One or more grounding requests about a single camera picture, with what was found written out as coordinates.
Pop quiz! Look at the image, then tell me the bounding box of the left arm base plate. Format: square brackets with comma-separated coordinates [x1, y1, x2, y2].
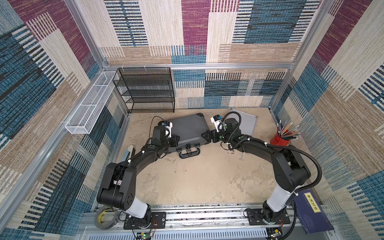
[123, 212, 167, 231]

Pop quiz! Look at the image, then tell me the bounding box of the dark grey poker case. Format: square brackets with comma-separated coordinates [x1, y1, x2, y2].
[166, 113, 209, 159]

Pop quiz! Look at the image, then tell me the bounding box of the red pencil cup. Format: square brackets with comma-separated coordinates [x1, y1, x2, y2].
[270, 133, 290, 147]

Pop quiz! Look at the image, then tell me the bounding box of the blue grey stapler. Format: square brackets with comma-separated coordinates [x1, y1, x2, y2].
[122, 145, 136, 162]

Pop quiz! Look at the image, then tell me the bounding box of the white mesh wall basket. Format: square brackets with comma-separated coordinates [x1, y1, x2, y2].
[65, 72, 116, 135]

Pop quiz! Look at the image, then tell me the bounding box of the grey tape roll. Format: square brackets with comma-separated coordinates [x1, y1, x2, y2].
[94, 207, 120, 230]

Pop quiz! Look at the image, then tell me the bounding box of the black mesh shelf rack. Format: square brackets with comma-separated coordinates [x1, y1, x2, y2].
[114, 67, 176, 114]

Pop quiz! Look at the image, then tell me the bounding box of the dark blue book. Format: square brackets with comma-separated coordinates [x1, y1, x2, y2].
[295, 190, 334, 235]

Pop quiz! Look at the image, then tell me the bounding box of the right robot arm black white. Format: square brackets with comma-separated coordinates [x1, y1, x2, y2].
[202, 112, 323, 224]

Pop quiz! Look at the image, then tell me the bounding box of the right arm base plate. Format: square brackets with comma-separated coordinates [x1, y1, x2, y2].
[243, 208, 291, 226]

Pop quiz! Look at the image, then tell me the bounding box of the silver aluminium poker case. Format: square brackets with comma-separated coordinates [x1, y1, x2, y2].
[231, 109, 258, 136]

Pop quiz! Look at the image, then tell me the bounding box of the bundle of coloured pencils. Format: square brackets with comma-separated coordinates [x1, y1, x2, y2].
[277, 121, 301, 141]

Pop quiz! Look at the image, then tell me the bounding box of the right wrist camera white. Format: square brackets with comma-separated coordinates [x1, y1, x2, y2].
[211, 115, 223, 132]

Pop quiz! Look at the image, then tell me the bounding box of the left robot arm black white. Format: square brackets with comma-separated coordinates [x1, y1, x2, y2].
[97, 121, 179, 220]

